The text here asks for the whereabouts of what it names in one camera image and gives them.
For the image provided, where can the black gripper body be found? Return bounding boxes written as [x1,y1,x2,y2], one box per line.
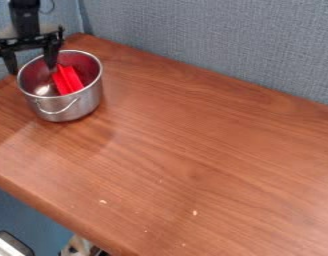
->
[0,6,64,55]

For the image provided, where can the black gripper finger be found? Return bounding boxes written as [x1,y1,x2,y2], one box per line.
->
[3,51,19,75]
[43,40,61,70]

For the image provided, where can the grey device below table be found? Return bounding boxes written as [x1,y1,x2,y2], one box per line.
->
[0,231,35,256]

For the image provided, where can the metal pot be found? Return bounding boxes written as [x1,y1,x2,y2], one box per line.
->
[17,50,103,122]

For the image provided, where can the red plastic block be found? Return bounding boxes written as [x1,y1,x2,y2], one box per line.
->
[52,64,84,95]

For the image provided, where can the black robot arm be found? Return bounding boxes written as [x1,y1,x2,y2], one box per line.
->
[0,0,64,75]

